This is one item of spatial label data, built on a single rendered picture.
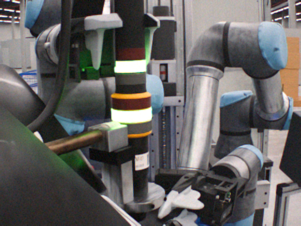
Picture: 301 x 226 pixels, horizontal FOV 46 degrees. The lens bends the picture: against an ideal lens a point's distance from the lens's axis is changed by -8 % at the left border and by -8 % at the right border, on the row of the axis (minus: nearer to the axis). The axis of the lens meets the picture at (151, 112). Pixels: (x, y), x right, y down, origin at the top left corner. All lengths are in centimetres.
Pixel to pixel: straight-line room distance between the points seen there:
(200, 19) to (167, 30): 116
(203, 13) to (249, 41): 159
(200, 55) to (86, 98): 36
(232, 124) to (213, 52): 44
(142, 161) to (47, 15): 61
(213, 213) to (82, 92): 30
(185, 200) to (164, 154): 80
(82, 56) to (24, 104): 9
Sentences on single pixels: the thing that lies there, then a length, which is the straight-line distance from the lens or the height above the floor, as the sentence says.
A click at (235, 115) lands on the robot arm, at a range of 128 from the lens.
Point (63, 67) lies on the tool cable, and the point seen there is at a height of 142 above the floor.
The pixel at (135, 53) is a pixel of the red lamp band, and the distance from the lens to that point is 39.
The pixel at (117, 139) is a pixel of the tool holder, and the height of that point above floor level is 135.
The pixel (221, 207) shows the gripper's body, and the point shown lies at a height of 117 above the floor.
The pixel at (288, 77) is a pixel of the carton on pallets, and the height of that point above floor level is 65.
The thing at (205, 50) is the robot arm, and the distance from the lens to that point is 91.
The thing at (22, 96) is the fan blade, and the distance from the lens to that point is 45.
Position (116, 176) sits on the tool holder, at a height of 130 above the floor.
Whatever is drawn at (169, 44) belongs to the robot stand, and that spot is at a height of 143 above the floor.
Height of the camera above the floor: 144
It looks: 11 degrees down
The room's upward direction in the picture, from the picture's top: 1 degrees counter-clockwise
